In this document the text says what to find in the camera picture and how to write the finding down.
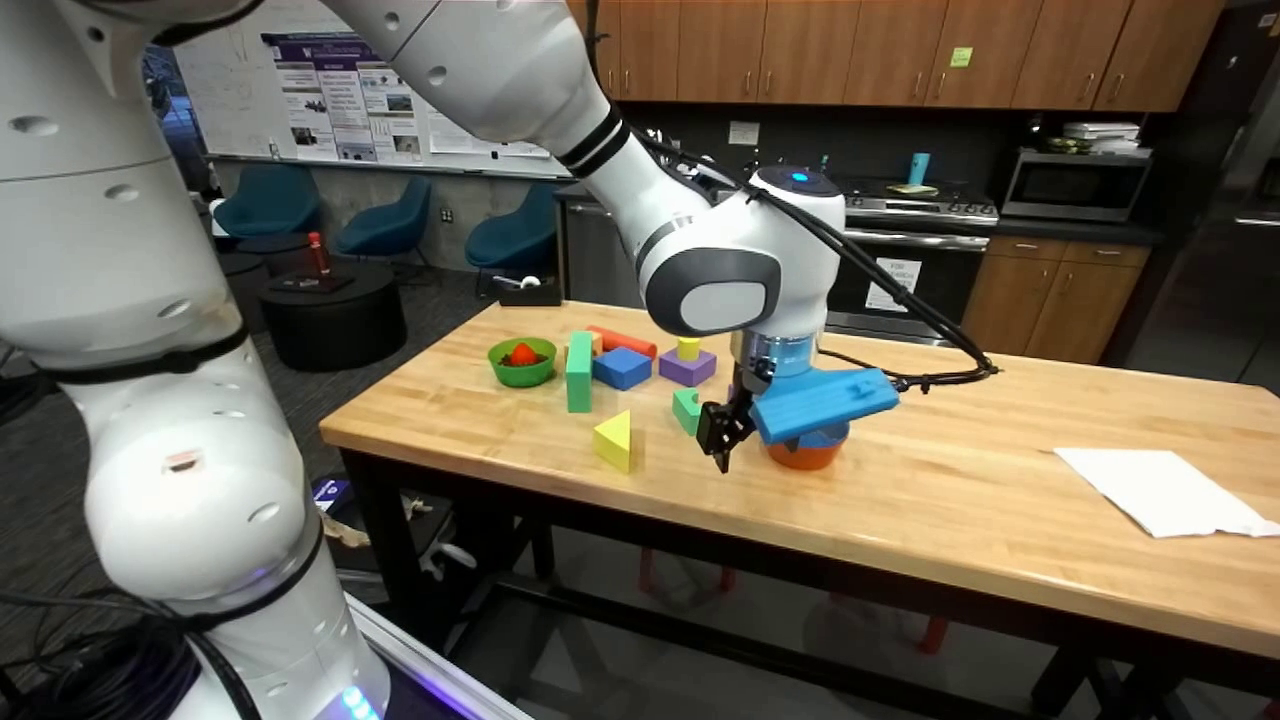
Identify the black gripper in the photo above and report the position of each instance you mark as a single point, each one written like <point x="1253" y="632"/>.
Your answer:
<point x="775" y="358"/>

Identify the teal arch foam block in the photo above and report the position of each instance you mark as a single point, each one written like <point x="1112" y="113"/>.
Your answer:
<point x="580" y="381"/>

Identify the green plastic bowl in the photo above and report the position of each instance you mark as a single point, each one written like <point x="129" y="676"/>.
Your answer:
<point x="523" y="378"/>

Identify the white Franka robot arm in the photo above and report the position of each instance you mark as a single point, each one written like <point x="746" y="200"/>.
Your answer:
<point x="161" y="402"/>

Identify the white robot base platform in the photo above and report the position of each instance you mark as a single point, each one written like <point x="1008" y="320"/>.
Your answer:
<point x="424" y="672"/>

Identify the purple flat foam block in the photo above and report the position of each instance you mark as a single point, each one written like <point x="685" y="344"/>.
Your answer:
<point x="689" y="375"/>

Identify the orange plastic bowl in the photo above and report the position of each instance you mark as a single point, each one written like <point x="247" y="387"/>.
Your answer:
<point x="807" y="459"/>

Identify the yellow-green small cylinder block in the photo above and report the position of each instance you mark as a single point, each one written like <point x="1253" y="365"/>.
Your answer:
<point x="689" y="351"/>

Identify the yellow wedge foam block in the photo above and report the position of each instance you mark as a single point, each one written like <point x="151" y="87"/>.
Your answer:
<point x="616" y="445"/>

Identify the red cylinder foam block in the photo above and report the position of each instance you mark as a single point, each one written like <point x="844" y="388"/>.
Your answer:
<point x="630" y="340"/>

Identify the red toy in bowl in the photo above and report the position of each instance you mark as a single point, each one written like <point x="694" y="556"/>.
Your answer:
<point x="523" y="358"/>

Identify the steel dishwasher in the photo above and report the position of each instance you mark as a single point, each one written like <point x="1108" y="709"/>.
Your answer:
<point x="600" y="252"/>

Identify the white paper on oven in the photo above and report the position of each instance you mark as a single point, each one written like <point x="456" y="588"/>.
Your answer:
<point x="899" y="282"/>

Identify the long wooden table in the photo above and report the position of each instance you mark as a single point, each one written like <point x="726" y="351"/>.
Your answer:
<point x="987" y="507"/>

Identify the teal lounge chair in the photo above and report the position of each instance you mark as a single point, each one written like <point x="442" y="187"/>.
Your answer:
<point x="273" y="200"/>
<point x="514" y="239"/>
<point x="386" y="223"/>

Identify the steel stove with oven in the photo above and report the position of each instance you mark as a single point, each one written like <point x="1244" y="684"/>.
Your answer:
<point x="922" y="223"/>

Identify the blue bottle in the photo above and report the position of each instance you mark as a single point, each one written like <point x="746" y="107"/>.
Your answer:
<point x="918" y="171"/>

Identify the wooden cabinet beside stove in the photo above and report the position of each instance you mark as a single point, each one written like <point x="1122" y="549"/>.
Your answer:
<point x="1054" y="305"/>

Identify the large black round ottoman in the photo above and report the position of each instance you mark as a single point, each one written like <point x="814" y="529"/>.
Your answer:
<point x="328" y="320"/>

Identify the wooden upper cabinets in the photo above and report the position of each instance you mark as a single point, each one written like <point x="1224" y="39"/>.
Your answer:
<point x="907" y="54"/>

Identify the steel microwave oven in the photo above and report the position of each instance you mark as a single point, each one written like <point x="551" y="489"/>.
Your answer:
<point x="1074" y="191"/>

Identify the white paper sheet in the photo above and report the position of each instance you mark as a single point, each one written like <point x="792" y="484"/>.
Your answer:
<point x="1161" y="497"/>

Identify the green sticky note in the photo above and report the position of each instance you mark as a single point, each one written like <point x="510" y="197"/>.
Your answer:
<point x="960" y="58"/>

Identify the red bottle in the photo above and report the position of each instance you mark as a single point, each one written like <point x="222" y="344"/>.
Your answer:
<point x="318" y="252"/>

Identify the stacked white plates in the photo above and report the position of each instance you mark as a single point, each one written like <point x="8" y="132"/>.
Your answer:
<point x="1101" y="142"/>

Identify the poster with purple header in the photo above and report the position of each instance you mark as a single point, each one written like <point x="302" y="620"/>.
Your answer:
<point x="343" y="100"/>

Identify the dark steel refrigerator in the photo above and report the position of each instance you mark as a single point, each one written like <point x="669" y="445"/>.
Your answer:
<point x="1214" y="240"/>

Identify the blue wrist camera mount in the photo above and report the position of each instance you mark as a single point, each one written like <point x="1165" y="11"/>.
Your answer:
<point x="825" y="402"/>

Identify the white wall outlet plate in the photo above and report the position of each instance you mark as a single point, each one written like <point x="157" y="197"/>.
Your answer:
<point x="746" y="132"/>

